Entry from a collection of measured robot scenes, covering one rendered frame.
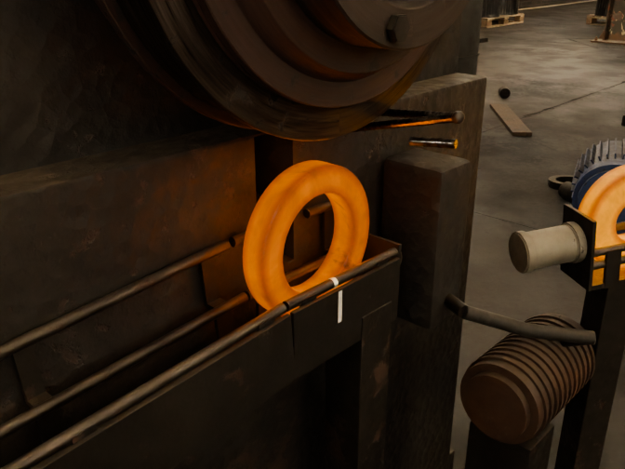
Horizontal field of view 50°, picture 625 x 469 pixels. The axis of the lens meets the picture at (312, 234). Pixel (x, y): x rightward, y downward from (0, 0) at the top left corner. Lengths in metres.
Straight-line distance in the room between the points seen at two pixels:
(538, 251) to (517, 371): 0.17
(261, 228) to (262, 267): 0.04
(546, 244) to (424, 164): 0.21
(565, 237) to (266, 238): 0.47
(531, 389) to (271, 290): 0.42
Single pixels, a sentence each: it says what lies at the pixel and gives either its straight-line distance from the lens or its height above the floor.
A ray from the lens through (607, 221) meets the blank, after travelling 1.02.
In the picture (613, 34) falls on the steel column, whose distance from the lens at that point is 9.62.
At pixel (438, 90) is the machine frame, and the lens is 1.03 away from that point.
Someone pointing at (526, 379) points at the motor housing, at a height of 0.52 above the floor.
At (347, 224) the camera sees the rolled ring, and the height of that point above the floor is 0.76.
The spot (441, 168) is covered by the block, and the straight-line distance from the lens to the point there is 0.88.
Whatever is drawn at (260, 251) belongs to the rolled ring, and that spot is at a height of 0.77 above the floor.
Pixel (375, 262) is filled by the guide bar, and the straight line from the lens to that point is 0.81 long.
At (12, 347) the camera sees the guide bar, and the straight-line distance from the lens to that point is 0.64.
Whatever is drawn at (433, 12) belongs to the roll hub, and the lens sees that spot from 0.65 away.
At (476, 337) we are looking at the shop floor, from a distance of 2.08.
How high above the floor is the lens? 1.06
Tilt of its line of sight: 23 degrees down
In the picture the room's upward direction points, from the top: straight up
